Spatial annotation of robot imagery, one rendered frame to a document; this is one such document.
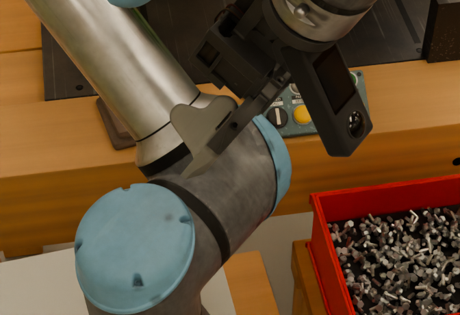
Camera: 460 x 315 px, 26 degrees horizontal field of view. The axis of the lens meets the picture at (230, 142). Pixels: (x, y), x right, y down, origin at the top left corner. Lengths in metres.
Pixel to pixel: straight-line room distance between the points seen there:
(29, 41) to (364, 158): 0.54
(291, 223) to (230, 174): 1.42
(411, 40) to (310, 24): 0.76
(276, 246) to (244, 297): 1.15
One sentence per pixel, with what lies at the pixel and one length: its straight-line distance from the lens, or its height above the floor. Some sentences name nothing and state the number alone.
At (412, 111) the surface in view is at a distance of 1.40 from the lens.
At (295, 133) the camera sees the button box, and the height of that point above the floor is 0.91.
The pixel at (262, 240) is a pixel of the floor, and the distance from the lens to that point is 2.39.
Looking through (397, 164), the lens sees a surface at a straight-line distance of 1.42.
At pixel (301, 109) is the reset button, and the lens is 1.33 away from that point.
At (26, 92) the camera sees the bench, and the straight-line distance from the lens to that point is 1.47.
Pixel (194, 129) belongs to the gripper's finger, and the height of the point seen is 1.23.
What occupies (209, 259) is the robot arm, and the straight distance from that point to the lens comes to 0.99.
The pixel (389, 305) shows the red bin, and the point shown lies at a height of 0.88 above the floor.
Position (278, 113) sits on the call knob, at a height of 0.94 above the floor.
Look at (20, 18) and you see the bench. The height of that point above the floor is 0.88.
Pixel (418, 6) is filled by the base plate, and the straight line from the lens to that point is 1.59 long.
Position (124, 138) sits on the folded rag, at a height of 0.92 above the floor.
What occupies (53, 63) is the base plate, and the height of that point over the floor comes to 0.90.
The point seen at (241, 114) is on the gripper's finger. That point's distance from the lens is 0.84.
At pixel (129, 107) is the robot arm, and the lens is 1.01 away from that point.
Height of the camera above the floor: 1.85
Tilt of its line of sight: 45 degrees down
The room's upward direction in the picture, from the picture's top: straight up
